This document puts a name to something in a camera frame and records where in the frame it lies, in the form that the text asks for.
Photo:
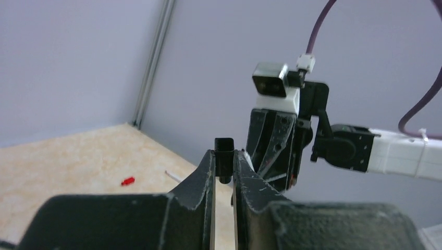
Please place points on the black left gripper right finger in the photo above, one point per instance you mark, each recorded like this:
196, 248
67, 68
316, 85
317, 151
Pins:
265, 219

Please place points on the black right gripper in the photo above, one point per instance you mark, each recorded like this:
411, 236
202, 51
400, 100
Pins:
276, 139

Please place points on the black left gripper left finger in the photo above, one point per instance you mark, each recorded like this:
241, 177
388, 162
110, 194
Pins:
182, 218

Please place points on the thin white red-tip pen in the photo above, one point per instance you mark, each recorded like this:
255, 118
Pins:
173, 176

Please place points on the black cap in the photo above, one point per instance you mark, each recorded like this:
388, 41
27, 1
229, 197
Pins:
224, 156

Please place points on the red cap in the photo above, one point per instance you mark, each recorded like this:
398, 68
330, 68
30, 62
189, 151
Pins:
128, 181

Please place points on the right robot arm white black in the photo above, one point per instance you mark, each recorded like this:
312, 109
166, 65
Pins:
372, 150

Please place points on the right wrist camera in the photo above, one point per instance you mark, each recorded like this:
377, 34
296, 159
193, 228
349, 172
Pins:
272, 84

